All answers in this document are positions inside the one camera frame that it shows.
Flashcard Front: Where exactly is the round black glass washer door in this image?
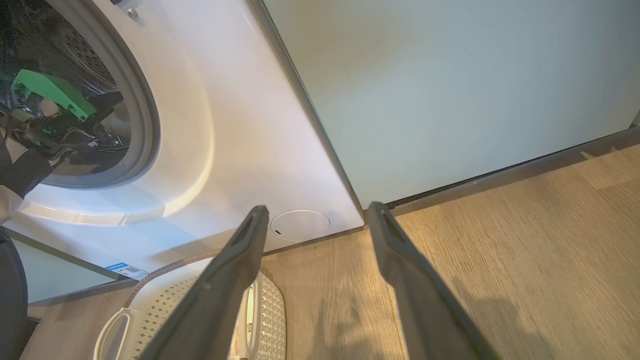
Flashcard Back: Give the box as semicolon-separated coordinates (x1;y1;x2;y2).
0;227;29;360

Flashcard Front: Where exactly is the round white drain filter cover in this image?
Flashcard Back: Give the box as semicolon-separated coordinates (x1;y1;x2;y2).
270;210;331;242

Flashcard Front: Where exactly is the pale green cabinet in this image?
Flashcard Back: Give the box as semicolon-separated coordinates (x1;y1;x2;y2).
261;0;640;210
9;236;122;304

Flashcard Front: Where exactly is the cream perforated laundry basket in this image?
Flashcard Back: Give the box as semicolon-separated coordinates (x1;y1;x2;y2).
93;249;287;360

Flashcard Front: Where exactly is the blue energy label sticker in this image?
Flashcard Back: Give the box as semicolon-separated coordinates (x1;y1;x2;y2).
105;262;150;281

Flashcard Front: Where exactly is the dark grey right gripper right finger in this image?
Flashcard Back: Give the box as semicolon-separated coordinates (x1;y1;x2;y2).
367;201;501;360

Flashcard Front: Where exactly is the white front-load washing machine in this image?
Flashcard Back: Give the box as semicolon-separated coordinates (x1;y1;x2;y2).
0;0;365;281

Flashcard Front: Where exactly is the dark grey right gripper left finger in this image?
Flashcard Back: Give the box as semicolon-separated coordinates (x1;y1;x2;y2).
140;205;271;360

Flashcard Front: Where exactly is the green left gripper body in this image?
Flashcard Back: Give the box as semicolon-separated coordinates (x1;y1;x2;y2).
11;69;97;122

